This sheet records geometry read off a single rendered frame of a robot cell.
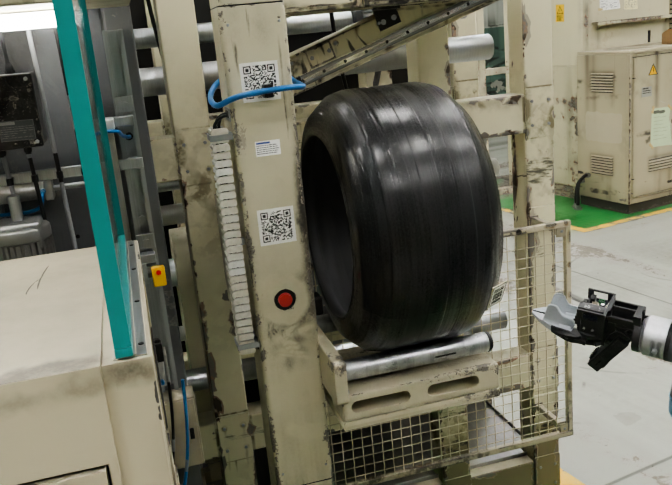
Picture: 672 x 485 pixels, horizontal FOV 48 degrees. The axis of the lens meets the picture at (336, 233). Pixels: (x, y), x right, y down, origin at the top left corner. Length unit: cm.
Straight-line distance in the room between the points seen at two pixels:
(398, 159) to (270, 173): 27
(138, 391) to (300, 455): 91
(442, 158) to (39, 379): 87
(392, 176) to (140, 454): 74
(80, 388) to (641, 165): 575
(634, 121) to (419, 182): 488
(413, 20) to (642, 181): 455
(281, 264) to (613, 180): 502
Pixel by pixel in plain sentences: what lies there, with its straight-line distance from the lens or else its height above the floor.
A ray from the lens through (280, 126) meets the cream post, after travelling 153.
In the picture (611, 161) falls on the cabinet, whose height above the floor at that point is 41.
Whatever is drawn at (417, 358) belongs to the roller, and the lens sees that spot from 165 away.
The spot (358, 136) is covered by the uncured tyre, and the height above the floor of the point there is 139.
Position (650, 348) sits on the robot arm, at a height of 99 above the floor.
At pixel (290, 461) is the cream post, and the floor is 69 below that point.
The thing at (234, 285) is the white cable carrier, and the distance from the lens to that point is 158.
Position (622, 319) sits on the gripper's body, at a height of 103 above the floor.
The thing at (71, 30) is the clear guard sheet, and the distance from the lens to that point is 81.
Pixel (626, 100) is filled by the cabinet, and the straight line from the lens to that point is 622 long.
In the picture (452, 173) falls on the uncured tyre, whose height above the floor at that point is 131.
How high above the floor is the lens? 159
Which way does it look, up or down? 15 degrees down
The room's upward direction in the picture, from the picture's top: 5 degrees counter-clockwise
